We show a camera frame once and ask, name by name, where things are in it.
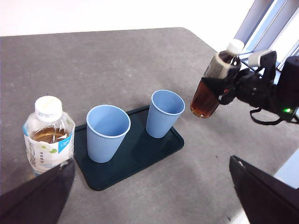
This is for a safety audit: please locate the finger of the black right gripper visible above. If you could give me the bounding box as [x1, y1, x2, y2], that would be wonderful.
[201, 77, 235, 97]

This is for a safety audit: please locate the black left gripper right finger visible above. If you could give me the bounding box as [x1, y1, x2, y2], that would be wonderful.
[229, 155, 299, 224]

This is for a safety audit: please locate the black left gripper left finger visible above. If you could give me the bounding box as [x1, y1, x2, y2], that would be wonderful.
[0, 159, 76, 224]

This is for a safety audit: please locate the dark oolong tea bottle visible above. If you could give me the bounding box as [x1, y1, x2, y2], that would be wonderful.
[190, 39, 245, 119]

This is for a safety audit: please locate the jasmine tea bottle white label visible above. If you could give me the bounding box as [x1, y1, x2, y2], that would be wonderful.
[22, 95, 76, 177]

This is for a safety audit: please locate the blue ribbed plastic cup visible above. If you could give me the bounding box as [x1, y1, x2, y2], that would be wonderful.
[86, 104, 132, 163]
[145, 89, 186, 139]

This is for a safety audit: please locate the dark rectangular tray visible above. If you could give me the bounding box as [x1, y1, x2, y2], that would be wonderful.
[73, 105, 185, 191]

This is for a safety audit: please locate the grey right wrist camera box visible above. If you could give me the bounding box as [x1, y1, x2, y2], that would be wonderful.
[248, 50, 270, 67]

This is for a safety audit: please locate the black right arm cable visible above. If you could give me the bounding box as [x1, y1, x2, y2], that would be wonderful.
[249, 107, 284, 126]

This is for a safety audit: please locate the blue window frame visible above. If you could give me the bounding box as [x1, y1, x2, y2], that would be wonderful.
[233, 0, 299, 70]

